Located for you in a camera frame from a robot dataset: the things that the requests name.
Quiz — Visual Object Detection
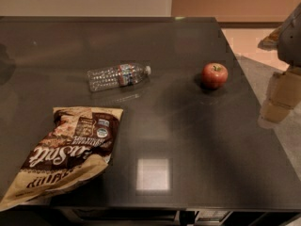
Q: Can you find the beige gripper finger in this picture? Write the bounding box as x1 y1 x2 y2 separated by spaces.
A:
266 67 301 108
260 100 292 123

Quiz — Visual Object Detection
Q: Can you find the brown chip bag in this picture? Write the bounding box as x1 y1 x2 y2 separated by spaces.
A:
0 106 123 211

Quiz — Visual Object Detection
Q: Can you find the red apple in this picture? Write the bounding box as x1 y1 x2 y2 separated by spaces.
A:
201 63 228 89

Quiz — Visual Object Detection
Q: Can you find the clear plastic water bottle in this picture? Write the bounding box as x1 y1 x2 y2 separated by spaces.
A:
87 63 151 92

